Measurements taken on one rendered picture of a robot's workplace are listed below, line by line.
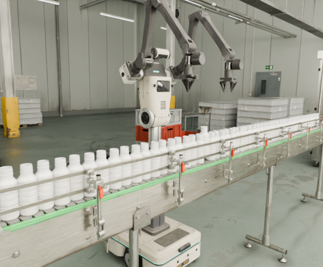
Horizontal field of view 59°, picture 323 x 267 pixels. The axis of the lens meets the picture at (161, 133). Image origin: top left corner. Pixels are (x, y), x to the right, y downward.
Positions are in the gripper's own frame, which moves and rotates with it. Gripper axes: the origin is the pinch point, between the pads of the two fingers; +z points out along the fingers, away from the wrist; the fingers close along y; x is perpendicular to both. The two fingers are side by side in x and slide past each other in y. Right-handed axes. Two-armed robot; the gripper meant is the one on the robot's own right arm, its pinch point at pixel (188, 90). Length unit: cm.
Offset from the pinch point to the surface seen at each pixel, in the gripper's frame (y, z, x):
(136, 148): 15, 25, -55
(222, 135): 15.8, 26.8, 14.6
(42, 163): 14, 25, -95
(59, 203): 15, 39, -91
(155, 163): 16, 34, -44
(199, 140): 15.5, 27.2, -8.9
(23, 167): 14, 25, -102
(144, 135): -179, 61, 133
